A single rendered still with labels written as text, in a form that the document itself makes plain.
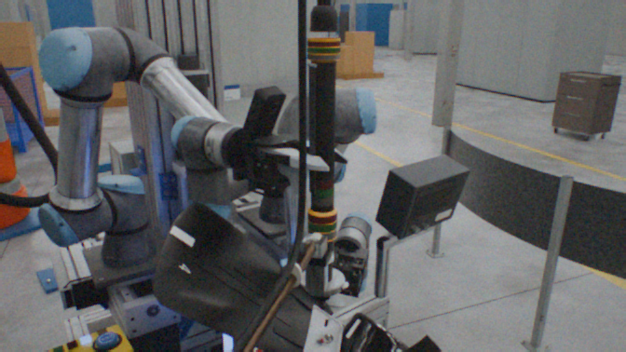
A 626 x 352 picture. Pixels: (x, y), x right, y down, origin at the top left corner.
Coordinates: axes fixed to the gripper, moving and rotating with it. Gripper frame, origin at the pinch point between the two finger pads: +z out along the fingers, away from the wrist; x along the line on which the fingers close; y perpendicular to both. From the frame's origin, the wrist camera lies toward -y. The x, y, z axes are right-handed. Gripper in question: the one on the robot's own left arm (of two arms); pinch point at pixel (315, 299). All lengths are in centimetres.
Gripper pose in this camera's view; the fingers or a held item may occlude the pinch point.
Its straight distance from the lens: 89.5
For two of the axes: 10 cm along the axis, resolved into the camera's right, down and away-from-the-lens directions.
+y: 9.6, 1.9, -2.1
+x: -1.0, 9.3, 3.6
